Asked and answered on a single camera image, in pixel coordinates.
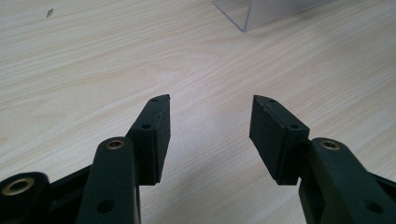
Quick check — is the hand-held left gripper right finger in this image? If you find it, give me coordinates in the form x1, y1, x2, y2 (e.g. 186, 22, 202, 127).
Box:
248, 94, 396, 224

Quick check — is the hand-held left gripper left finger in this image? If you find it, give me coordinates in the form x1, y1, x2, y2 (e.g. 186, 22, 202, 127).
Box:
75, 93, 172, 224

